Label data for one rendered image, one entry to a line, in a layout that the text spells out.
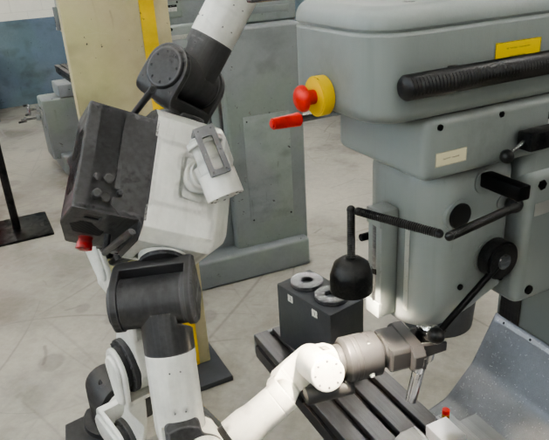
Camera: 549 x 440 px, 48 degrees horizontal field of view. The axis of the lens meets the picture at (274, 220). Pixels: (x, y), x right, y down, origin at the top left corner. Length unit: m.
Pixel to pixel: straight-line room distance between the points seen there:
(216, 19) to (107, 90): 1.43
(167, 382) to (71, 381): 2.30
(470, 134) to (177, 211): 0.51
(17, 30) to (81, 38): 7.30
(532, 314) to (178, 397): 0.88
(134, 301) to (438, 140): 0.56
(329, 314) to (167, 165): 0.65
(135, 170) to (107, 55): 1.51
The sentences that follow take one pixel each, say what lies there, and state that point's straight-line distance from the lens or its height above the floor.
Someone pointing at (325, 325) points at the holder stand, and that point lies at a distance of 1.60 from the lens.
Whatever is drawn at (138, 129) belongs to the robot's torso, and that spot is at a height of 1.68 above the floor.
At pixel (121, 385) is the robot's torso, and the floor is 0.99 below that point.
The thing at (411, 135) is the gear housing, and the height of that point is 1.70.
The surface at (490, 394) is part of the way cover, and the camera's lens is 1.66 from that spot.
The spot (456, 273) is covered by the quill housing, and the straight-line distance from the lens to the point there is 1.10.
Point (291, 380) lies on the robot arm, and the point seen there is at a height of 1.20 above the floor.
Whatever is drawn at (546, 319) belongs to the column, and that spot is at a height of 1.15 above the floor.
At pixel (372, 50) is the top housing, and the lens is 0.85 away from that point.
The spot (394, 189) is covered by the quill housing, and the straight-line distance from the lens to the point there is 1.06.
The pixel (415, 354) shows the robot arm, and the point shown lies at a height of 1.25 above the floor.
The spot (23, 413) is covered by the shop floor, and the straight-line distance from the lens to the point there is 3.29.
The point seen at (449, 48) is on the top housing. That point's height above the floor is 1.83.
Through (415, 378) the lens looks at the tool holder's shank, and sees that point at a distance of 1.32.
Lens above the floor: 1.97
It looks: 24 degrees down
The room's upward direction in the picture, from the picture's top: 3 degrees counter-clockwise
